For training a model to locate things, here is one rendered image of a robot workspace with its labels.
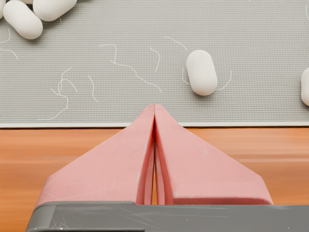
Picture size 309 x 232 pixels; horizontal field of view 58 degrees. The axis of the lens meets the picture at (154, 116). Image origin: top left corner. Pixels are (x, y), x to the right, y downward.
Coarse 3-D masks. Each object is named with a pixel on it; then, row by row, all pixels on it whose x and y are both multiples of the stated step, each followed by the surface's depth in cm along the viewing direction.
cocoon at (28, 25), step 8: (16, 0) 21; (8, 8) 21; (16, 8) 21; (24, 8) 21; (8, 16) 21; (16, 16) 21; (24, 16) 21; (32, 16) 21; (16, 24) 21; (24, 24) 21; (32, 24) 21; (40, 24) 21; (24, 32) 21; (32, 32) 21; (40, 32) 21
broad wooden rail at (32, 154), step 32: (0, 128) 21; (32, 128) 21; (64, 128) 21; (96, 128) 21; (192, 128) 21; (224, 128) 21; (256, 128) 21; (288, 128) 21; (0, 160) 18; (32, 160) 18; (64, 160) 18; (256, 160) 18; (288, 160) 18; (0, 192) 17; (32, 192) 17; (288, 192) 17; (0, 224) 17
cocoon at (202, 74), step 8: (192, 56) 20; (200, 56) 20; (208, 56) 20; (192, 64) 20; (200, 64) 20; (208, 64) 20; (192, 72) 20; (200, 72) 20; (208, 72) 20; (192, 80) 20; (200, 80) 20; (208, 80) 20; (216, 80) 20; (192, 88) 21; (200, 88) 20; (208, 88) 20
